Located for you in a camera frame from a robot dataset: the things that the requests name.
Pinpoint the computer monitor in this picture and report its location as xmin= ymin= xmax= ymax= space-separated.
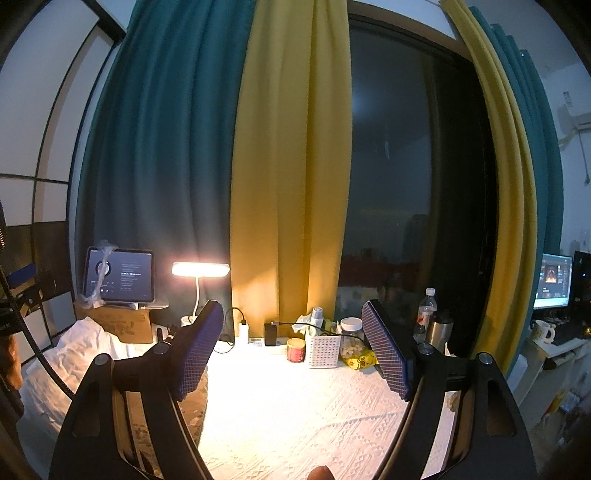
xmin=533 ymin=253 xmax=573 ymax=311

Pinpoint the white desk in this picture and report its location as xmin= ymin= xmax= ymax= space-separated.
xmin=508 ymin=332 xmax=591 ymax=430

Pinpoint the teal curtain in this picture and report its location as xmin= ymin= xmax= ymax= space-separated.
xmin=468 ymin=7 xmax=566 ymax=370
xmin=76 ymin=0 xmax=259 ymax=319

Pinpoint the black coiled cable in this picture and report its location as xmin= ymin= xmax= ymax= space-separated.
xmin=0 ymin=268 xmax=77 ymax=400

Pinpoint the white mug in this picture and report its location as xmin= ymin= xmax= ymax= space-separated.
xmin=529 ymin=319 xmax=557 ymax=343

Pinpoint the dark window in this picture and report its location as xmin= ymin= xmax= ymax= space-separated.
xmin=339 ymin=14 xmax=502 ymax=342

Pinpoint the person's left forearm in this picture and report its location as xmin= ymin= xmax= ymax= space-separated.
xmin=0 ymin=335 xmax=24 ymax=407

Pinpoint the floral beige cloth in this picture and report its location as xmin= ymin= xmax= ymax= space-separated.
xmin=117 ymin=364 xmax=211 ymax=467

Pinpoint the white plastic basket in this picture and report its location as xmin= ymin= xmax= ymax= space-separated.
xmin=305 ymin=333 xmax=342 ymax=369

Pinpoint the white crumpled sheet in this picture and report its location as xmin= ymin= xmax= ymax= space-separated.
xmin=18 ymin=318 xmax=139 ymax=435

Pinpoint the yellow curtain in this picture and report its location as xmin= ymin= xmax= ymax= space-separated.
xmin=438 ymin=0 xmax=541 ymax=370
xmin=230 ymin=0 xmax=354 ymax=324

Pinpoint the steel tumbler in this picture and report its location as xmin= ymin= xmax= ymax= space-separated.
xmin=425 ymin=311 xmax=455 ymax=354

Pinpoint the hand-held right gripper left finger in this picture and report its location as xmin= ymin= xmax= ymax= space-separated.
xmin=48 ymin=300 xmax=225 ymax=480

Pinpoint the cardboard box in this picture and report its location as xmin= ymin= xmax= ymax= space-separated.
xmin=85 ymin=302 xmax=155 ymax=344

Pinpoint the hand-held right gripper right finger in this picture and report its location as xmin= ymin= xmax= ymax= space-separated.
xmin=361 ymin=300 xmax=539 ymax=480

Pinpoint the white desk lamp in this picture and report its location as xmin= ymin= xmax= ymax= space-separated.
xmin=172 ymin=261 xmax=230 ymax=329

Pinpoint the white air conditioner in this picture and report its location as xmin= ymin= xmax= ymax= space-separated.
xmin=556 ymin=102 xmax=591 ymax=137

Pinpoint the tablet computer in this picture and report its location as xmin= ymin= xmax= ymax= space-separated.
xmin=83 ymin=247 xmax=155 ymax=305

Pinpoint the glass jar with white lid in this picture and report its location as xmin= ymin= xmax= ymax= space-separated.
xmin=338 ymin=317 xmax=368 ymax=361

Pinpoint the clear water bottle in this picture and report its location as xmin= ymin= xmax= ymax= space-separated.
xmin=413 ymin=287 xmax=438 ymax=342

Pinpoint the black computer case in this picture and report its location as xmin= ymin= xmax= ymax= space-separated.
xmin=570 ymin=249 xmax=591 ymax=310

